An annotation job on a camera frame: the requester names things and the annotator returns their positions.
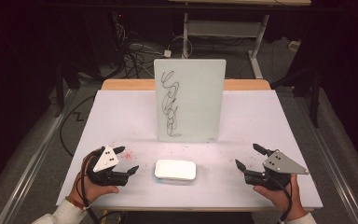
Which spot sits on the white table mat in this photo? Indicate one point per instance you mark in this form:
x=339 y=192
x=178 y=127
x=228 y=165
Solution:
x=248 y=124

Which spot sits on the wooden table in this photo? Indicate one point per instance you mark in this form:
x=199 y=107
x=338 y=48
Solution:
x=127 y=84

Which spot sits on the grey metal floor rail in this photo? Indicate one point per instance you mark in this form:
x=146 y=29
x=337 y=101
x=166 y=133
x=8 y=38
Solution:
x=34 y=161
x=332 y=161

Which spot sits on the small white power adapter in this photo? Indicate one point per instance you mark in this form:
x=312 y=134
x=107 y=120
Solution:
x=167 y=53

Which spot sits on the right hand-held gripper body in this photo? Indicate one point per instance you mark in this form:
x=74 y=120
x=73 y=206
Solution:
x=281 y=165

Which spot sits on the white whiteboard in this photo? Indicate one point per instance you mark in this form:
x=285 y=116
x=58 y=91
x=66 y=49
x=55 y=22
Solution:
x=195 y=99

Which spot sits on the white metal desk frame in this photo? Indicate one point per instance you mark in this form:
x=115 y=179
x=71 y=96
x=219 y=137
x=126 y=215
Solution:
x=223 y=28

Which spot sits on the black metal stand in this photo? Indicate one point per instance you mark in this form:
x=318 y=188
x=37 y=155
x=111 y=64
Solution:
x=60 y=90
x=314 y=93

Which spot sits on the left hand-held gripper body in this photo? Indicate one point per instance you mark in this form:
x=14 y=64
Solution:
x=105 y=160

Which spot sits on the person's left hand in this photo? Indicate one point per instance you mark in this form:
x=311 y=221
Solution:
x=90 y=190

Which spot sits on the white board eraser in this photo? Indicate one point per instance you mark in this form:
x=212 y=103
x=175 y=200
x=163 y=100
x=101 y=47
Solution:
x=175 y=169

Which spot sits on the person's right hand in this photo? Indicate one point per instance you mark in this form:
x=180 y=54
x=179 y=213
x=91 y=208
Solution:
x=279 y=199

